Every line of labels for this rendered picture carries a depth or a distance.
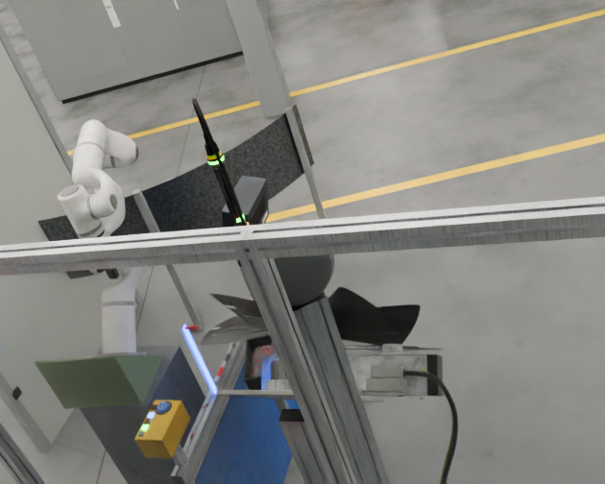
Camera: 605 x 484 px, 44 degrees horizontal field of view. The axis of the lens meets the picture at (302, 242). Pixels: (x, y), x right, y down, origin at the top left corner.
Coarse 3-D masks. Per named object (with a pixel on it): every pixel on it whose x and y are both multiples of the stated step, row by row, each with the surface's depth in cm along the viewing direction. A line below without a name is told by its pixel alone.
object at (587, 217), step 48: (96, 240) 134; (144, 240) 129; (192, 240) 125; (240, 240) 121; (288, 240) 118; (336, 240) 116; (384, 240) 114; (432, 240) 111; (480, 240) 109; (528, 240) 107; (288, 336) 132; (336, 480) 155
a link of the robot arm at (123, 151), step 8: (88, 120) 253; (96, 120) 253; (88, 128) 249; (96, 128) 250; (104, 128) 253; (80, 136) 248; (88, 136) 246; (96, 136) 247; (104, 136) 251; (112, 136) 260; (120, 136) 264; (128, 136) 268; (104, 144) 250; (112, 144) 259; (120, 144) 262; (128, 144) 265; (104, 152) 249; (112, 152) 260; (120, 152) 262; (128, 152) 264; (136, 152) 269; (112, 160) 266; (120, 160) 265; (128, 160) 266
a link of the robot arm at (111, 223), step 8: (104, 160) 266; (96, 192) 270; (120, 192) 272; (120, 200) 272; (120, 208) 273; (112, 216) 272; (120, 216) 273; (104, 224) 272; (112, 224) 273; (120, 224) 275
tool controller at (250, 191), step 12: (240, 180) 309; (252, 180) 309; (264, 180) 308; (240, 192) 302; (252, 192) 302; (264, 192) 308; (240, 204) 296; (252, 204) 296; (264, 204) 310; (228, 216) 293; (252, 216) 295; (264, 216) 313
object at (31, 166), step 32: (0, 32) 382; (0, 64) 382; (0, 96) 380; (32, 96) 401; (0, 128) 379; (32, 128) 400; (0, 160) 377; (32, 160) 399; (64, 160) 423; (0, 192) 376; (32, 192) 397; (0, 224) 374; (32, 224) 395
